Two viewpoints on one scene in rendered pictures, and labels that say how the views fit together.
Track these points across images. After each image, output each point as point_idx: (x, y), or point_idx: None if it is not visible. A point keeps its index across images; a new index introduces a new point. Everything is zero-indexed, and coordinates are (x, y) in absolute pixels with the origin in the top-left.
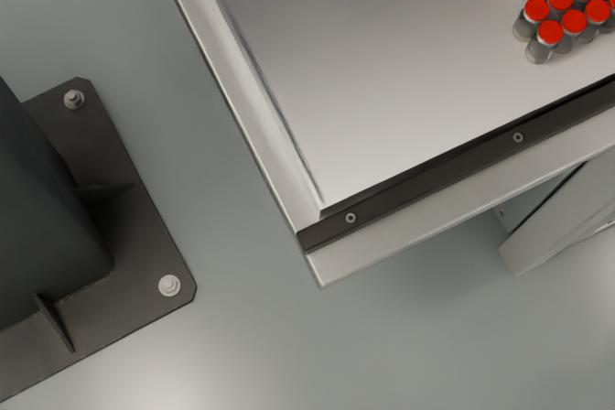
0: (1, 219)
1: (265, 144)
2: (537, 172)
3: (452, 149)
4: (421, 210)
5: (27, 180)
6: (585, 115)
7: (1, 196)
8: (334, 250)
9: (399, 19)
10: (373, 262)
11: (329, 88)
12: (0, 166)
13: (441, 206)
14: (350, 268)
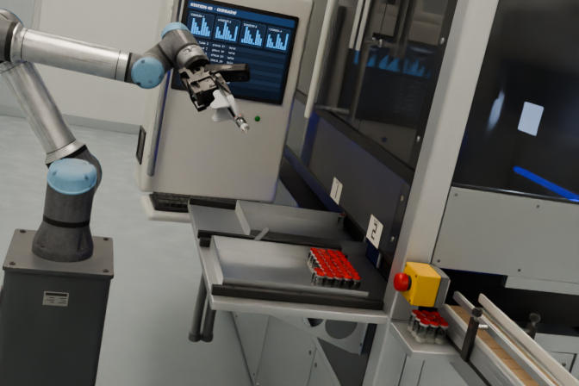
0: (71, 372)
1: (212, 277)
2: (304, 308)
3: (275, 284)
4: (258, 301)
5: (96, 349)
6: (326, 297)
7: (84, 348)
8: (221, 297)
9: (272, 273)
10: (234, 304)
11: (240, 275)
12: (97, 319)
13: (265, 302)
14: (226, 301)
